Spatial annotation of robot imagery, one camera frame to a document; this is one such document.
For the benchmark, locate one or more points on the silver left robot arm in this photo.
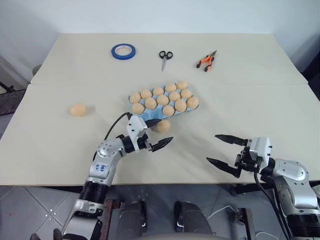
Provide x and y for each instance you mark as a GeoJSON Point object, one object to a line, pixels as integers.
{"type": "Point", "coordinates": [107, 150]}

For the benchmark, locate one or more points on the beige egg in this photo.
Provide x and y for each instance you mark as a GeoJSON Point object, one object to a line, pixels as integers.
{"type": "Point", "coordinates": [158, 91]}
{"type": "Point", "coordinates": [180, 105]}
{"type": "Point", "coordinates": [135, 97]}
{"type": "Point", "coordinates": [78, 110]}
{"type": "Point", "coordinates": [174, 96]}
{"type": "Point", "coordinates": [170, 87]}
{"type": "Point", "coordinates": [146, 93]}
{"type": "Point", "coordinates": [150, 102]}
{"type": "Point", "coordinates": [186, 94]}
{"type": "Point", "coordinates": [168, 110]}
{"type": "Point", "coordinates": [162, 99]}
{"type": "Point", "coordinates": [163, 125]}
{"type": "Point", "coordinates": [181, 85]}
{"type": "Point", "coordinates": [138, 108]}
{"type": "Point", "coordinates": [192, 102]}

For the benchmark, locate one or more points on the dark cabinet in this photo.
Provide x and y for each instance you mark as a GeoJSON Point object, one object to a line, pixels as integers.
{"type": "Point", "coordinates": [312, 67]}

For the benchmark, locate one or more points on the grey table caster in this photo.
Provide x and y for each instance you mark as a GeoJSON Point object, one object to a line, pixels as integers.
{"type": "Point", "coordinates": [238, 190]}

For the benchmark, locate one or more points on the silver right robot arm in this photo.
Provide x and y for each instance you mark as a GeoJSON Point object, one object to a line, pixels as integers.
{"type": "Point", "coordinates": [295, 175]}

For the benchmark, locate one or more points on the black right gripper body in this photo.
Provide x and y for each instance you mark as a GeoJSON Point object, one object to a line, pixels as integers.
{"type": "Point", "coordinates": [247, 160]}

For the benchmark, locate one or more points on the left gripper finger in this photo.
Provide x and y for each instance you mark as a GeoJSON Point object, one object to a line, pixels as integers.
{"type": "Point", "coordinates": [153, 123]}
{"type": "Point", "coordinates": [161, 143]}

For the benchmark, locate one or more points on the blue tape roll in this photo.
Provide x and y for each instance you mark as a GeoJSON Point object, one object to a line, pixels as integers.
{"type": "Point", "coordinates": [115, 54]}

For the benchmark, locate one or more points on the dark mesh object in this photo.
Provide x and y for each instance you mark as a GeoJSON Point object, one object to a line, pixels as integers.
{"type": "Point", "coordinates": [10, 101]}

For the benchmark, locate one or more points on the orange black pliers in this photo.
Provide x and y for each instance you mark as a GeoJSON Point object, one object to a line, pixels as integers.
{"type": "Point", "coordinates": [207, 60]}

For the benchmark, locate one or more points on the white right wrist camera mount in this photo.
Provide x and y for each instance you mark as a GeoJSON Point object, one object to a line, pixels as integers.
{"type": "Point", "coordinates": [261, 150]}

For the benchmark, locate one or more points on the rusty metal bar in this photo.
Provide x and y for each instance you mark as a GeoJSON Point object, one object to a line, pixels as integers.
{"type": "Point", "coordinates": [248, 222]}
{"type": "Point", "coordinates": [110, 212]}

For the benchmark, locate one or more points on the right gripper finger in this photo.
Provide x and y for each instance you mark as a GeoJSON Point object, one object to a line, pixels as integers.
{"type": "Point", "coordinates": [231, 139]}
{"type": "Point", "coordinates": [225, 166]}

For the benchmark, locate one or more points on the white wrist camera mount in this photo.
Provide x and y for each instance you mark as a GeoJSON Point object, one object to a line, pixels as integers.
{"type": "Point", "coordinates": [261, 150]}
{"type": "Point", "coordinates": [135, 125]}

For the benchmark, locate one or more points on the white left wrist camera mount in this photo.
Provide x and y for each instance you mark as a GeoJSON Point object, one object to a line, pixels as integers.
{"type": "Point", "coordinates": [135, 125]}

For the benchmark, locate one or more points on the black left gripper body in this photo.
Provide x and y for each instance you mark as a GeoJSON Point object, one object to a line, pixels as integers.
{"type": "Point", "coordinates": [145, 143]}

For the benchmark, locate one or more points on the blue egg carton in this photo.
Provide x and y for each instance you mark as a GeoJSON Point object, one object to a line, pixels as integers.
{"type": "Point", "coordinates": [152, 115]}

